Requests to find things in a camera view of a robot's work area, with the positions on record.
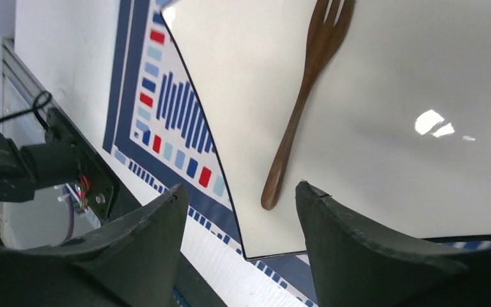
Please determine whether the white square plate black rim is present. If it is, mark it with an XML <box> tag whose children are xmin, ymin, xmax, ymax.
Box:
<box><xmin>163</xmin><ymin>1</ymin><xmax>491</xmax><ymax>258</ymax></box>

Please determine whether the blue striped placemat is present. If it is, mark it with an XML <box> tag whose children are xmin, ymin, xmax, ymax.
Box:
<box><xmin>104</xmin><ymin>1</ymin><xmax>486</xmax><ymax>306</ymax></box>

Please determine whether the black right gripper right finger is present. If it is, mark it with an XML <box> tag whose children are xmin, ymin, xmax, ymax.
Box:
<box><xmin>295</xmin><ymin>181</ymin><xmax>491</xmax><ymax>306</ymax></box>

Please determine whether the aluminium frame rail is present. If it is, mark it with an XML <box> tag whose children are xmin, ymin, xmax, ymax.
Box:
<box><xmin>0</xmin><ymin>38</ymin><xmax>100</xmax><ymax>249</ymax></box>

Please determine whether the brown wooden fork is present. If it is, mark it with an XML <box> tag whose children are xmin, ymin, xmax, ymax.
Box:
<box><xmin>260</xmin><ymin>0</ymin><xmax>356</xmax><ymax>210</ymax></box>

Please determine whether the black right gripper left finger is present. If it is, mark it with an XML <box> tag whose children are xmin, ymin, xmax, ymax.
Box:
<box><xmin>0</xmin><ymin>185</ymin><xmax>188</xmax><ymax>306</ymax></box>

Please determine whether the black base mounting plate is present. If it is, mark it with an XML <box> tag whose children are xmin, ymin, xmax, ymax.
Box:
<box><xmin>44</xmin><ymin>107</ymin><xmax>144</xmax><ymax>223</ymax></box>

